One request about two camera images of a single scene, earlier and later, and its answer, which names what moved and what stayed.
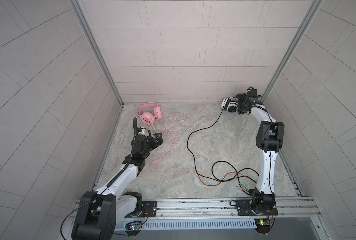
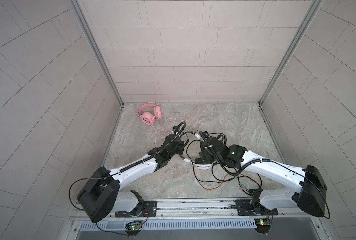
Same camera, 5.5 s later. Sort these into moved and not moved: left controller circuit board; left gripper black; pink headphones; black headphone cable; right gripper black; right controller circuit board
Moved: left gripper black; right gripper black; black headphone cable
Not moved: right controller circuit board; pink headphones; left controller circuit board
